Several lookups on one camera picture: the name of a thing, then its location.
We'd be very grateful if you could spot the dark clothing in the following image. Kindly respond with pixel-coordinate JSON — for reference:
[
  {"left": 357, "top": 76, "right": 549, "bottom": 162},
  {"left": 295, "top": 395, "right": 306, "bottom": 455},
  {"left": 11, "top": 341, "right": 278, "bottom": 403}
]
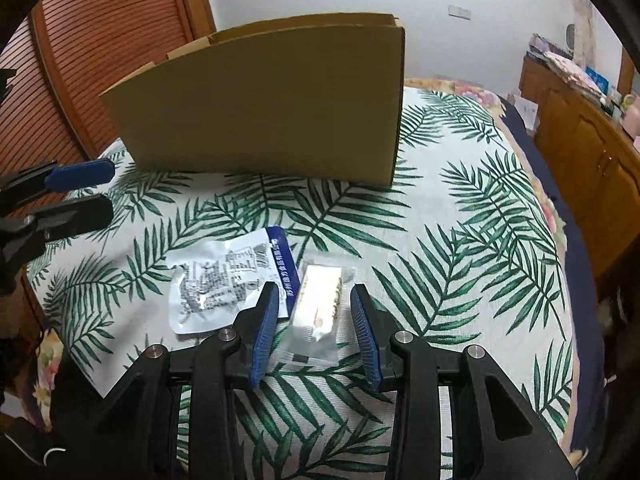
[{"left": 0, "top": 340, "right": 101, "bottom": 480}]

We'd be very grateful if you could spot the wooden cabinet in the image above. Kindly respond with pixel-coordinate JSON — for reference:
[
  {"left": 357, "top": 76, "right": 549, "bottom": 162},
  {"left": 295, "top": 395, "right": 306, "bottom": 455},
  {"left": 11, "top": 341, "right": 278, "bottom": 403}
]
[{"left": 519, "top": 55, "right": 640, "bottom": 276}]

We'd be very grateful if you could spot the brown cardboard box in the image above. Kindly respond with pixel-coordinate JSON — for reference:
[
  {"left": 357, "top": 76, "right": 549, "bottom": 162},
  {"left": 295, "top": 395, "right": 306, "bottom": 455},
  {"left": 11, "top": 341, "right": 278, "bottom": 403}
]
[{"left": 98, "top": 12, "right": 407, "bottom": 191}]

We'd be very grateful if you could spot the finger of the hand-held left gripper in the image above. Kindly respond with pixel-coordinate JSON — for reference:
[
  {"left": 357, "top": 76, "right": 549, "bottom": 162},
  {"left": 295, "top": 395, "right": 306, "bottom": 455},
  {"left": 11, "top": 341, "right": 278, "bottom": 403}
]
[
  {"left": 20, "top": 195, "right": 115, "bottom": 242},
  {"left": 0, "top": 158, "right": 117, "bottom": 206}
]

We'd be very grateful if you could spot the silver packet with blue edge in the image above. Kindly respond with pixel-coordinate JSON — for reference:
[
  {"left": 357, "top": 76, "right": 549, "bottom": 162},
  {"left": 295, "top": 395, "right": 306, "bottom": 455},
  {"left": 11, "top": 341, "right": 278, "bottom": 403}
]
[{"left": 165, "top": 226, "right": 298, "bottom": 336}]

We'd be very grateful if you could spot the small clear snack packet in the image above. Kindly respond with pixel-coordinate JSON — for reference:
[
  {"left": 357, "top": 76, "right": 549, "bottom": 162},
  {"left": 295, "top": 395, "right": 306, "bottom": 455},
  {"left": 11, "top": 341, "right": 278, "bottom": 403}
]
[{"left": 277, "top": 259, "right": 357, "bottom": 367}]

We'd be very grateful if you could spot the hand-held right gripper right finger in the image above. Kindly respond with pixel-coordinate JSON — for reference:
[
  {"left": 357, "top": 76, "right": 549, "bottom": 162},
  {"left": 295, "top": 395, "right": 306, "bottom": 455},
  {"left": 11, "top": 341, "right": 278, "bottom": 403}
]
[{"left": 349, "top": 284, "right": 576, "bottom": 480}]

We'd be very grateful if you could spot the dark blue sheet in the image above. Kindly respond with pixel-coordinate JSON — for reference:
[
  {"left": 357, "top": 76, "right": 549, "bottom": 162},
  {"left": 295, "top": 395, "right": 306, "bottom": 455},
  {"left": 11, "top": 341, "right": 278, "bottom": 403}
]
[{"left": 500, "top": 95, "right": 608, "bottom": 461}]

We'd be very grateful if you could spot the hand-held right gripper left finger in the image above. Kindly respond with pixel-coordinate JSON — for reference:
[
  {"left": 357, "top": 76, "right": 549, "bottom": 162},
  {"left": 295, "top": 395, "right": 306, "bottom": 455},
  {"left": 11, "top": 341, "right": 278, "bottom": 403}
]
[{"left": 95, "top": 281, "right": 281, "bottom": 480}]

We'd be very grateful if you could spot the white paper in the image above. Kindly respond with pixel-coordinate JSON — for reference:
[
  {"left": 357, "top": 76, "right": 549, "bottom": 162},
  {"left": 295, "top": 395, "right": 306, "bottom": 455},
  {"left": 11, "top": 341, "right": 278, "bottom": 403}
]
[{"left": 507, "top": 92, "right": 541, "bottom": 133}]

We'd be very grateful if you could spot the folded floral cloth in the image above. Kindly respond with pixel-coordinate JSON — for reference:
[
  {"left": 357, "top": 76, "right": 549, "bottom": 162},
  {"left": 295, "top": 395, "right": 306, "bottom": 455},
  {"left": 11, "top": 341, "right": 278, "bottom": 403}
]
[{"left": 530, "top": 35, "right": 608, "bottom": 101}]

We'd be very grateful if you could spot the pink container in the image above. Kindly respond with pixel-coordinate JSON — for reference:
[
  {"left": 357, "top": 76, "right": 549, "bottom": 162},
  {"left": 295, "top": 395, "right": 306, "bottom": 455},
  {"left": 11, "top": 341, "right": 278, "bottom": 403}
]
[{"left": 620, "top": 92, "right": 640, "bottom": 133}]

